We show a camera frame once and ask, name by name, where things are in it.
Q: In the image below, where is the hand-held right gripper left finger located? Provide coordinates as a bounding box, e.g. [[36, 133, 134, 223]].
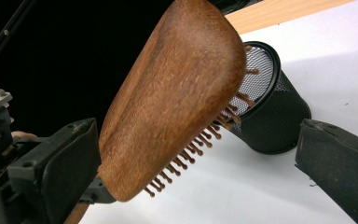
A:
[[7, 117, 103, 224]]

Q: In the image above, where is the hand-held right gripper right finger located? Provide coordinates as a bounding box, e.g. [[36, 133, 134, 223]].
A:
[[294, 119, 358, 224]]

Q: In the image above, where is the black mesh cup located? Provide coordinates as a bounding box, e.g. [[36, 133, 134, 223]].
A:
[[222, 40, 312, 155]]

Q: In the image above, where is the wooden hairbrush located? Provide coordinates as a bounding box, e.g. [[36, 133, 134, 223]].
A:
[[63, 0, 260, 224]]

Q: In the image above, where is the black metal stand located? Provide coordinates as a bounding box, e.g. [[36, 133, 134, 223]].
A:
[[0, 0, 35, 78]]

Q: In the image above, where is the white board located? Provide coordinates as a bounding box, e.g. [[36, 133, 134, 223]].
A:
[[80, 0, 358, 224]]

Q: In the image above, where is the wooden table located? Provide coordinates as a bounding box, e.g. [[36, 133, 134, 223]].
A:
[[225, 0, 355, 35]]

